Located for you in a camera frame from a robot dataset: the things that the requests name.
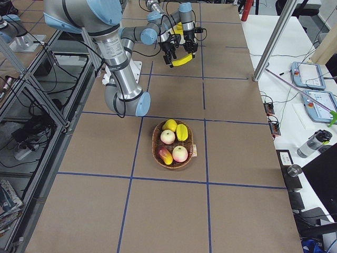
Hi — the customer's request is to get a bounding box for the orange circuit board upper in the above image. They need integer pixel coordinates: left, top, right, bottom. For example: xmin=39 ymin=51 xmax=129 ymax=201
xmin=263 ymin=102 xmax=275 ymax=116

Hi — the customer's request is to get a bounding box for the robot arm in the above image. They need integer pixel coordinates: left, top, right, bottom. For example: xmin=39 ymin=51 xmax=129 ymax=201
xmin=141 ymin=1 xmax=198 ymax=67
xmin=44 ymin=1 xmax=192 ymax=117

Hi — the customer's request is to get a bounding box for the red yellow mango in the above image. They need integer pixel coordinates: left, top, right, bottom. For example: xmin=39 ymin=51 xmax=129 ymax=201
xmin=157 ymin=146 xmax=173 ymax=165

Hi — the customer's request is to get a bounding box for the yellow banana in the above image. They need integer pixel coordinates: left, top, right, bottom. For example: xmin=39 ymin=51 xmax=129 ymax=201
xmin=172 ymin=53 xmax=194 ymax=67

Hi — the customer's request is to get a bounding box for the aluminium frame post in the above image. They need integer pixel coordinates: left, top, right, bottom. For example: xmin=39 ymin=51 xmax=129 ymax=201
xmin=253 ymin=0 xmax=297 ymax=82

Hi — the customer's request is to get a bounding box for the orange circuit board lower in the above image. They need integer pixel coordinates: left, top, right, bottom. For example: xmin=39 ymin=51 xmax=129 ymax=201
xmin=268 ymin=120 xmax=281 ymax=137

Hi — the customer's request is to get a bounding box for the grey water bottle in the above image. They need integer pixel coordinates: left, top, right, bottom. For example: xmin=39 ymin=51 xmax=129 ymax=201
xmin=296 ymin=130 xmax=332 ymax=158

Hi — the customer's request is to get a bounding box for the yellow starfruit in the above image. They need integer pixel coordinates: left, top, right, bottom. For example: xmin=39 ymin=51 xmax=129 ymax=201
xmin=176 ymin=124 xmax=189 ymax=141

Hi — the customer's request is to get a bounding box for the teach pendant upper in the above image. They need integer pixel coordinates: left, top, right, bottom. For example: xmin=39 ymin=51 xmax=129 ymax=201
xmin=291 ymin=62 xmax=326 ymax=90

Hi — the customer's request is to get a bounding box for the pale peach apple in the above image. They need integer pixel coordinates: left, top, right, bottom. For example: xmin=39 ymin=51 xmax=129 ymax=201
xmin=160 ymin=130 xmax=175 ymax=145

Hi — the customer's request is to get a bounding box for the yellow pear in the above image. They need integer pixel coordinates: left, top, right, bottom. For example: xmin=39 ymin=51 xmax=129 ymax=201
xmin=162 ymin=119 xmax=177 ymax=132

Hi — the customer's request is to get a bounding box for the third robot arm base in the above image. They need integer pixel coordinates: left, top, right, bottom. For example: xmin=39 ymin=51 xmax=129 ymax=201
xmin=1 ymin=14 xmax=46 ymax=53

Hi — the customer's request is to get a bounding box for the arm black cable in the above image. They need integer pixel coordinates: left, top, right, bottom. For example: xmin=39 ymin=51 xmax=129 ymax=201
xmin=136 ymin=0 xmax=207 ymax=48
xmin=0 ymin=13 xmax=172 ymax=119

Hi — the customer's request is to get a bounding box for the teach pendant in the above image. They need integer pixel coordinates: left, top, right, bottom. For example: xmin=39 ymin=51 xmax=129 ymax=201
xmin=302 ymin=89 xmax=336 ymax=125
xmin=291 ymin=62 xmax=326 ymax=90

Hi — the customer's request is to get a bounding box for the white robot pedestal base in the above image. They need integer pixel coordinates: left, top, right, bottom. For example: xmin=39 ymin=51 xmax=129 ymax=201
xmin=102 ymin=59 xmax=142 ymax=85

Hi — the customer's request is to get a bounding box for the teach pendant lower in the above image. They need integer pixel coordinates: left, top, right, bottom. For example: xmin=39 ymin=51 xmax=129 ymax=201
xmin=302 ymin=89 xmax=336 ymax=125

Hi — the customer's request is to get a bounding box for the white power strip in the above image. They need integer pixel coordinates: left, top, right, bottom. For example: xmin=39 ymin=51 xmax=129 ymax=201
xmin=13 ymin=144 xmax=39 ymax=161

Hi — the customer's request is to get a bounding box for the orange circuit board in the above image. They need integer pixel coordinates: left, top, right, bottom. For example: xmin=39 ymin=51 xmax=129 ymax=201
xmin=263 ymin=102 xmax=275 ymax=116
xmin=268 ymin=120 xmax=281 ymax=137

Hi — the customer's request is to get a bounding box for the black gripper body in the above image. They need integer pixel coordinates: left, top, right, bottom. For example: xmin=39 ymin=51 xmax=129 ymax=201
xmin=160 ymin=35 xmax=181 ymax=56
xmin=183 ymin=38 xmax=198 ymax=54

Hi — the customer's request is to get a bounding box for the red fire extinguisher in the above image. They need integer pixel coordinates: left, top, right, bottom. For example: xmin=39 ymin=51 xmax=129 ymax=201
xmin=241 ymin=0 xmax=254 ymax=22

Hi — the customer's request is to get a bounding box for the brown wicker basket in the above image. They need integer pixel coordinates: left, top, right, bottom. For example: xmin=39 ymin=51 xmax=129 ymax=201
xmin=152 ymin=120 xmax=193 ymax=169

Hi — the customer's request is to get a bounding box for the basket paper tag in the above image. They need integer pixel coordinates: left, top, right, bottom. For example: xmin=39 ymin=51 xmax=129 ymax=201
xmin=192 ymin=144 xmax=197 ymax=157

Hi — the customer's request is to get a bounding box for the white label card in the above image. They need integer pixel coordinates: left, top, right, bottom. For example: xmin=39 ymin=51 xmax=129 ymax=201
xmin=279 ymin=150 xmax=293 ymax=166

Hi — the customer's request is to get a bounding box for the white bear tray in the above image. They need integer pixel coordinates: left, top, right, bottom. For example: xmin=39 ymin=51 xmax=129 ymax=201
xmin=169 ymin=22 xmax=183 ymax=36

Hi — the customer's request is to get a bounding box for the aluminium side frame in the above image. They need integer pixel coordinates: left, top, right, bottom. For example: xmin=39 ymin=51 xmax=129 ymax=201
xmin=0 ymin=15 xmax=111 ymax=253

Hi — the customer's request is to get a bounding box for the small metal cup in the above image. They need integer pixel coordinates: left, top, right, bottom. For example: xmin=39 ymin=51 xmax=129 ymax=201
xmin=286 ymin=164 xmax=303 ymax=178

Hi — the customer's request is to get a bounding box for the red pink apple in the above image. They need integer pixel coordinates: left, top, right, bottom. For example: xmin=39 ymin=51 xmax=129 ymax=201
xmin=172 ymin=146 xmax=189 ymax=162

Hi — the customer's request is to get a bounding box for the black laptop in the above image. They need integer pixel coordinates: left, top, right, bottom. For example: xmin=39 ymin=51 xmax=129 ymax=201
xmin=303 ymin=144 xmax=336 ymax=221

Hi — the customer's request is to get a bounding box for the stack of magazines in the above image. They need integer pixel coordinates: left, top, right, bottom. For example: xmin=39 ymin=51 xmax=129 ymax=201
xmin=1 ymin=178 xmax=24 ymax=236

